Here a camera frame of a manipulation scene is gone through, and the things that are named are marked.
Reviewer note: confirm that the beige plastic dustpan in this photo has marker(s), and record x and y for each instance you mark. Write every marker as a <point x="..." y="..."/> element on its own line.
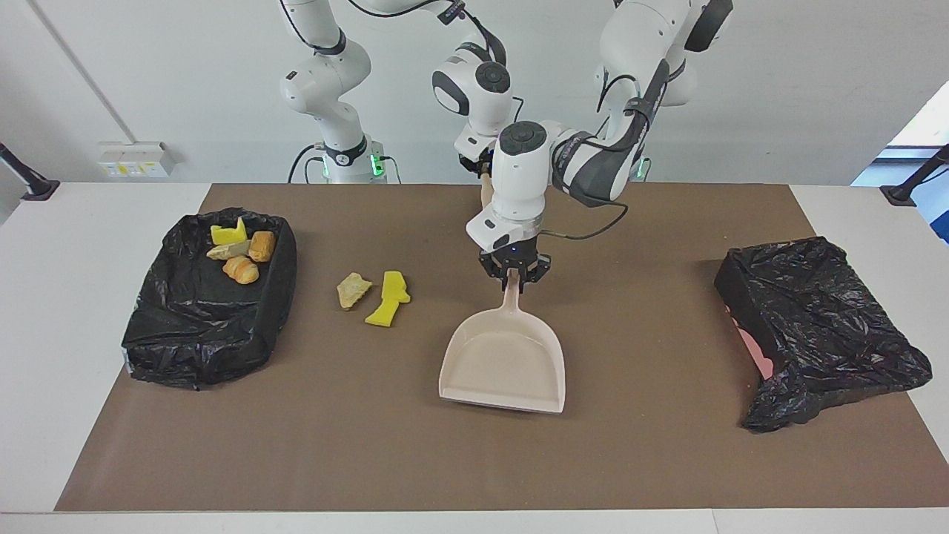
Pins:
<point x="504" y="363"/>

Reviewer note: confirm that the white wall conduit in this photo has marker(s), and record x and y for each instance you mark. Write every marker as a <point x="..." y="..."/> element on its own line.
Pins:
<point x="81" y="70"/>

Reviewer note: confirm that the black stand clamp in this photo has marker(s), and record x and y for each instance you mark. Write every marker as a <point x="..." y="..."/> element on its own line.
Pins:
<point x="901" y="195"/>
<point x="37" y="189"/>

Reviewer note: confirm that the black trash bag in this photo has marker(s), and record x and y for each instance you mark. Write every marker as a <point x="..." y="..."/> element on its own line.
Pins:
<point x="815" y="311"/>

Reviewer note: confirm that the round beige sponge piece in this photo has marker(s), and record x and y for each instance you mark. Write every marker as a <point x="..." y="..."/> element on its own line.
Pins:
<point x="226" y="251"/>

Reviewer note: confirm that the golden brown sponge piece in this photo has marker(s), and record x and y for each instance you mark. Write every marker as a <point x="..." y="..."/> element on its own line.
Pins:
<point x="262" y="246"/>

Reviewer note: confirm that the black bag lined bin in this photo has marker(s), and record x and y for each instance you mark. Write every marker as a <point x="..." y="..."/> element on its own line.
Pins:
<point x="200" y="326"/>

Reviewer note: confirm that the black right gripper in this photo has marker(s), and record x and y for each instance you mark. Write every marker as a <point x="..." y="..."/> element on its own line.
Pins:
<point x="474" y="163"/>

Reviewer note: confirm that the ridged beige orange sponge piece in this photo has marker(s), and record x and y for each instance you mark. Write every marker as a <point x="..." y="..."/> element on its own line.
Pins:
<point x="241" y="271"/>

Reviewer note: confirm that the angular beige sponge piece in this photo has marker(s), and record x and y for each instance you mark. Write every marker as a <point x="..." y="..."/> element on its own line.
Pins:
<point x="354" y="290"/>

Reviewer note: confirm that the pink bin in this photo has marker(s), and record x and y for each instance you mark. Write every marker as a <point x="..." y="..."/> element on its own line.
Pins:
<point x="756" y="354"/>

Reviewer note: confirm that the beige hand brush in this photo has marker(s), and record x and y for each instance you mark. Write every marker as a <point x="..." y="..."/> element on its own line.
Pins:
<point x="486" y="194"/>

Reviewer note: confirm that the white wall socket box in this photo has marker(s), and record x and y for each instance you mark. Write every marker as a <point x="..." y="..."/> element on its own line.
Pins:
<point x="137" y="159"/>

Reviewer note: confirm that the brown table mat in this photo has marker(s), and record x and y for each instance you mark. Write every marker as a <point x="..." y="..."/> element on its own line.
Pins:
<point x="652" y="445"/>

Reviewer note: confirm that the green yellow sponge piece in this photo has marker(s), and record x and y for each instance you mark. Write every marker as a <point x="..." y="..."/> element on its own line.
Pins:
<point x="222" y="235"/>

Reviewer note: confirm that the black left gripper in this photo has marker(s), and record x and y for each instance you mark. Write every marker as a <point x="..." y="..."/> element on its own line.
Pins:
<point x="519" y="256"/>

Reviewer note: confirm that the bright yellow sponge piece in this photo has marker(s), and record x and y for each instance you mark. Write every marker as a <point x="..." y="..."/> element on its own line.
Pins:
<point x="387" y="299"/>

